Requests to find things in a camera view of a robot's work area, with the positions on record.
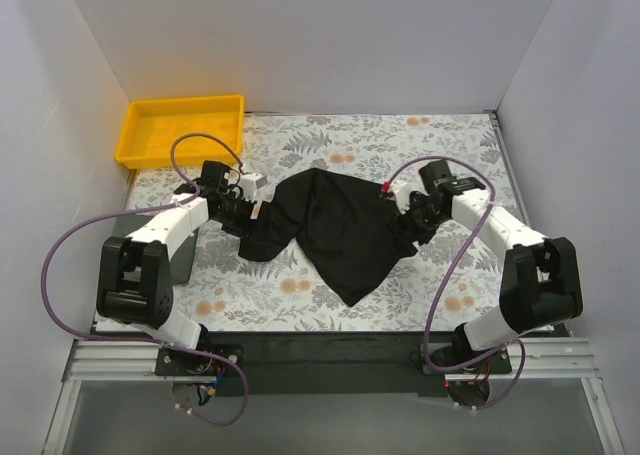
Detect black t shirt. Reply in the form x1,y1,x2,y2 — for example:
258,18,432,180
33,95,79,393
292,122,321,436
238,168,417,307

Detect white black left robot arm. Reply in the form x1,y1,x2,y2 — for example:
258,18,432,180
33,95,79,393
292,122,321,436
97,161,267,375

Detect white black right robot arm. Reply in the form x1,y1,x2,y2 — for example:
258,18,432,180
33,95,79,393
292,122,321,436
381,156,584,373

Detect folded grey t shirt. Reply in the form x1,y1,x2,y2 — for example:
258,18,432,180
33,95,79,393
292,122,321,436
112,214,199,285

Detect yellow plastic tray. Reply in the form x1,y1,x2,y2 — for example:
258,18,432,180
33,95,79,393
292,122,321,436
114,94,245,170

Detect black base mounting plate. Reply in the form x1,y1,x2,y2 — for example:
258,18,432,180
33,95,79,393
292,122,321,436
154,332,513,399

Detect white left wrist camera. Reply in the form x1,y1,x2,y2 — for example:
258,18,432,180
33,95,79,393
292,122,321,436
237,173,268,200

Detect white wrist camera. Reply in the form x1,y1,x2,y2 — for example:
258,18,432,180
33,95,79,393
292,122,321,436
237,173,268,200
381,180,412,214

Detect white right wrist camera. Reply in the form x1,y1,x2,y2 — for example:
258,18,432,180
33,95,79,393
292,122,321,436
381,180,412,214

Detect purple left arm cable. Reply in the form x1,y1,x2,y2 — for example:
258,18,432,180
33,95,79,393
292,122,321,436
40,132,250,428

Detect aluminium frame rail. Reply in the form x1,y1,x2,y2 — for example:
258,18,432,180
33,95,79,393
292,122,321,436
44,332,624,454

